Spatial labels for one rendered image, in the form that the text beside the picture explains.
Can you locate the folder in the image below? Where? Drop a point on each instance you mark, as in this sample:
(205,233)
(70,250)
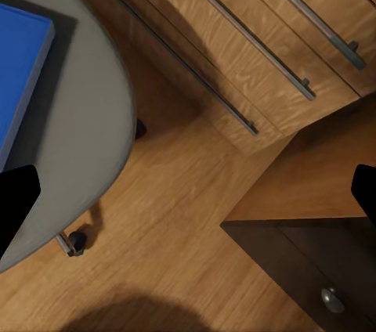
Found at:
(25,40)

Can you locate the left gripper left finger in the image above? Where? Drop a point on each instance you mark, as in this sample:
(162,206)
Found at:
(19,190)

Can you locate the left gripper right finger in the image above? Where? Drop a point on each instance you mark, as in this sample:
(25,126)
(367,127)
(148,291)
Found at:
(364,189)

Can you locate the swivel chair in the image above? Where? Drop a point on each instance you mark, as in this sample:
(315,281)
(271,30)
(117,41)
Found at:
(78,130)

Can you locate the cabinet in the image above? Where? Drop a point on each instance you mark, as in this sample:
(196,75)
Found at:
(258,70)
(301,223)

